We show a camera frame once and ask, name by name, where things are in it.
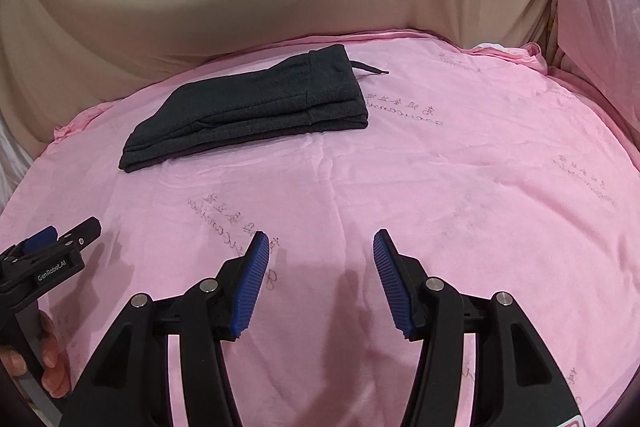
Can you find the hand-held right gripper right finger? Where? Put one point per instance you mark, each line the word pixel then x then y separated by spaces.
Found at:
pixel 390 287

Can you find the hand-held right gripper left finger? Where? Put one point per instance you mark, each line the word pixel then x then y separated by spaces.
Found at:
pixel 250 287

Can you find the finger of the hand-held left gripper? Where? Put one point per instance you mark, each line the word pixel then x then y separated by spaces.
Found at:
pixel 40 239
pixel 80 232

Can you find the dark grey pants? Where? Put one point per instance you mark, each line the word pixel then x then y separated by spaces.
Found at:
pixel 250 107

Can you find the person's left hand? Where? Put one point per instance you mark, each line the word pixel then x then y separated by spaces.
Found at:
pixel 57 357

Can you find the white cloth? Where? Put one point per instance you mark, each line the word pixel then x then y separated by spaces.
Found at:
pixel 12 157

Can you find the pink printed sheet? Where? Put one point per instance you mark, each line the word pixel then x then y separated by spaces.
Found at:
pixel 425 167

